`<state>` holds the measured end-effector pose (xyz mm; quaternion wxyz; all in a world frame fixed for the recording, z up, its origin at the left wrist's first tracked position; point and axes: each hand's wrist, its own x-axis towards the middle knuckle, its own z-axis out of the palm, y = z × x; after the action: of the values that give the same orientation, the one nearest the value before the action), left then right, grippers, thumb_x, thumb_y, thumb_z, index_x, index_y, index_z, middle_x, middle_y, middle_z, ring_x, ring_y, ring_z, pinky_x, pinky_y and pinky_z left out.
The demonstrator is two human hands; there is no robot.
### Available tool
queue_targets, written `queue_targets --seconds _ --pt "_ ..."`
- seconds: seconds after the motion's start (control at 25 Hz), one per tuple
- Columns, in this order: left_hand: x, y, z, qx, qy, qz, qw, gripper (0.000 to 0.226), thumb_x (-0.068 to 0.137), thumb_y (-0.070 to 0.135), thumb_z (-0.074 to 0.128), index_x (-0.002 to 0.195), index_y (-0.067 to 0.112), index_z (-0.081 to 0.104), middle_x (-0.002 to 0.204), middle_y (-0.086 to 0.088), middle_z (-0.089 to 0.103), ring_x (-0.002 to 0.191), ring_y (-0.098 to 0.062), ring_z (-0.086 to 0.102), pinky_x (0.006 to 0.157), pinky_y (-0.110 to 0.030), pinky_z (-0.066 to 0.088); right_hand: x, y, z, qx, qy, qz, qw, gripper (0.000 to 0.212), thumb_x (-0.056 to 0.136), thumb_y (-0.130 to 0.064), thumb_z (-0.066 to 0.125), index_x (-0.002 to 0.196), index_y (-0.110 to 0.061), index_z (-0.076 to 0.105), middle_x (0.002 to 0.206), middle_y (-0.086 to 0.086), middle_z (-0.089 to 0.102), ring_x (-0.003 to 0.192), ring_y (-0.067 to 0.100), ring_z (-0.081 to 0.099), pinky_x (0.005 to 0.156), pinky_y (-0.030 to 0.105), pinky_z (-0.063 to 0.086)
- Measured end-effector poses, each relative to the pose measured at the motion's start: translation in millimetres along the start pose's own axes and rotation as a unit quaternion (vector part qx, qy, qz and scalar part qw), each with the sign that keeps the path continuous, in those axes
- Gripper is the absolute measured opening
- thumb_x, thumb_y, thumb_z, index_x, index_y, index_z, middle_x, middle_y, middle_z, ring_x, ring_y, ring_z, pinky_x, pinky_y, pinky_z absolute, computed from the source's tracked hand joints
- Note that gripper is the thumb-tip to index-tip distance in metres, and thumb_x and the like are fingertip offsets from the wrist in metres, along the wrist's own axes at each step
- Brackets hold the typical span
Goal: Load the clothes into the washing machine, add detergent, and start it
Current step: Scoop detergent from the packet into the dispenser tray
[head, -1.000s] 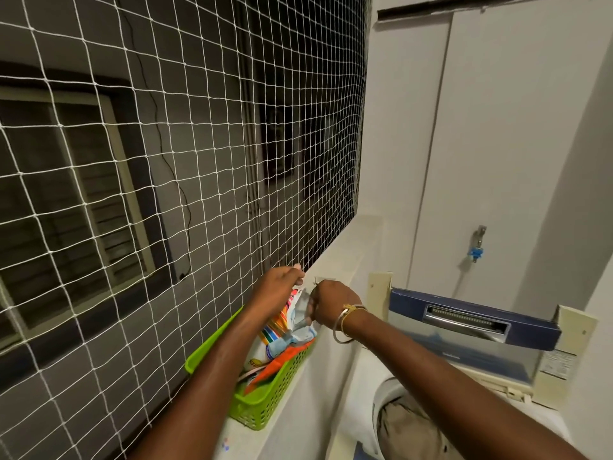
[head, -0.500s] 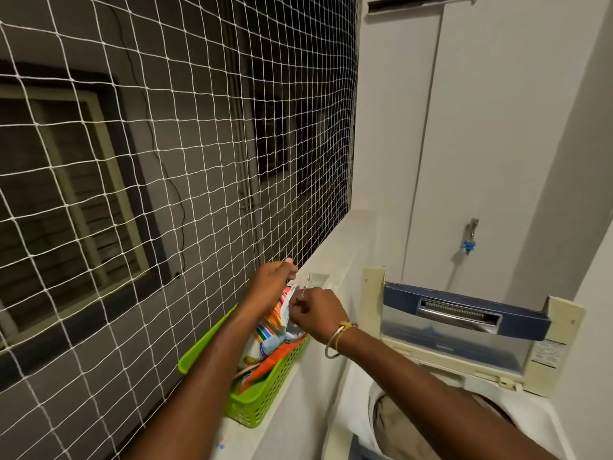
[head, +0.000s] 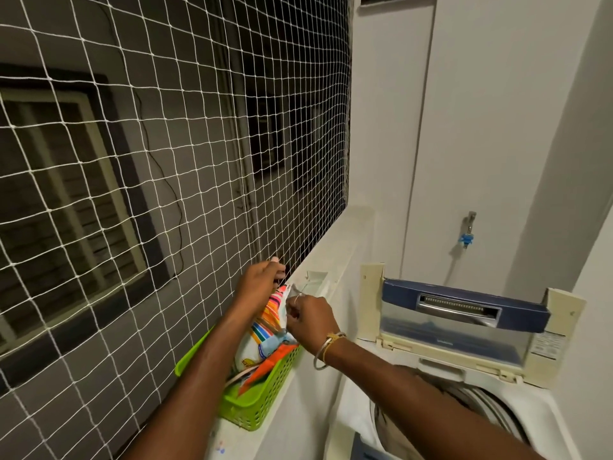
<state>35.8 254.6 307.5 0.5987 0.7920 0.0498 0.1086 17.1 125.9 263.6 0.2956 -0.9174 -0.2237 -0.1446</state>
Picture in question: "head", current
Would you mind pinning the person's left hand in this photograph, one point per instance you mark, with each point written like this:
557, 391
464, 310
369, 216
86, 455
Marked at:
258, 282

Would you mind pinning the silver bangle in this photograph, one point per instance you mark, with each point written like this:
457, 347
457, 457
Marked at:
318, 361

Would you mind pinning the white window safety net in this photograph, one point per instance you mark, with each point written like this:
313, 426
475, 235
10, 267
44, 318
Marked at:
191, 90

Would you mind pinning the colourful striped clothes pile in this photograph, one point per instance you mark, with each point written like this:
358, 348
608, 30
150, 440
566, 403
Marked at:
268, 325

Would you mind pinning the person's right hand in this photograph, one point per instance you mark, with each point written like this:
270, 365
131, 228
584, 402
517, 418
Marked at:
311, 320

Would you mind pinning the blue cream washing machine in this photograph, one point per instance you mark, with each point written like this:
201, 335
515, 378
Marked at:
536, 416

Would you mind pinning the person's left forearm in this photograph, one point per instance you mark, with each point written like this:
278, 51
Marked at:
191, 388

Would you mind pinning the person's right forearm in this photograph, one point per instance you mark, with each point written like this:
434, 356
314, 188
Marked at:
421, 402

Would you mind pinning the green plastic basket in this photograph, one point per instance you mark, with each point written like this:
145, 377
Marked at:
258, 407

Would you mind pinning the neighbouring building louvred window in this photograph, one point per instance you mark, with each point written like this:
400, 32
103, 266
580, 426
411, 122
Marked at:
72, 196

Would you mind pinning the metal wall tap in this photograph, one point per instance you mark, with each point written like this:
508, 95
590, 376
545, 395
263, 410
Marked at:
470, 222

